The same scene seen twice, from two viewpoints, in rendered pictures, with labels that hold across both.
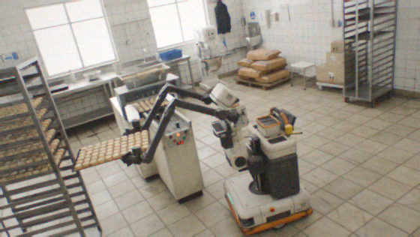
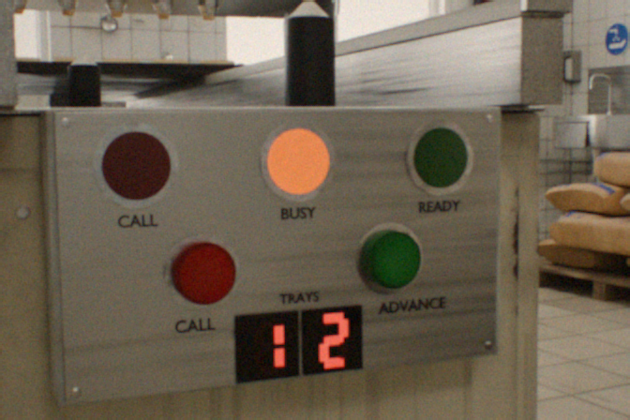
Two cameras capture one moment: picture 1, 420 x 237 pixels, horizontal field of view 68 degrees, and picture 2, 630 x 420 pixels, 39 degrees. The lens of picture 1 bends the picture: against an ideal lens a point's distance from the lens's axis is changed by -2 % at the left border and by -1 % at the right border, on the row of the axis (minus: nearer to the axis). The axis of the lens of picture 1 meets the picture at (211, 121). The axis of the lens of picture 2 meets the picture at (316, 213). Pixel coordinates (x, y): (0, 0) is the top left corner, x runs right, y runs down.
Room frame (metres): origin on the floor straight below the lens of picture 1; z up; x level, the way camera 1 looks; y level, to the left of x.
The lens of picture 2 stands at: (2.41, 0.32, 0.83)
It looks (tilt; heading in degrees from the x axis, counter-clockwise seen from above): 5 degrees down; 1
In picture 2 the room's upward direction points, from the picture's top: 1 degrees counter-clockwise
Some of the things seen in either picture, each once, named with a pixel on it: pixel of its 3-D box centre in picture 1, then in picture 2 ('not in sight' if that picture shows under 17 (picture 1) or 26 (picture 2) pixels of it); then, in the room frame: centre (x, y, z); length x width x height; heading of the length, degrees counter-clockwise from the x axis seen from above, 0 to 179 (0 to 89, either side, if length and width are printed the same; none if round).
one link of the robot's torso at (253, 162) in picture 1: (244, 162); not in sight; (2.42, -0.22, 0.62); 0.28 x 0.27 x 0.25; 10
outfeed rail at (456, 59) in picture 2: (160, 101); (171, 103); (3.83, 0.58, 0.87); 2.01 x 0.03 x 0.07; 22
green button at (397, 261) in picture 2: not in sight; (390, 259); (2.87, 0.29, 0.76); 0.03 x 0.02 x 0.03; 112
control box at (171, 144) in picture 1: (178, 137); (288, 242); (2.87, 0.35, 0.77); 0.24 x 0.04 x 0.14; 112
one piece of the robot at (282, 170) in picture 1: (268, 154); not in sight; (2.53, -0.46, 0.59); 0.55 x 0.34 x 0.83; 10
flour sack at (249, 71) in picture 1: (254, 70); (625, 232); (6.71, -1.12, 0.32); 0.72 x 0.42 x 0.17; 32
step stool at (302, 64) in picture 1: (306, 74); not in sight; (6.03, -2.01, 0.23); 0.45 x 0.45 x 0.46; 19
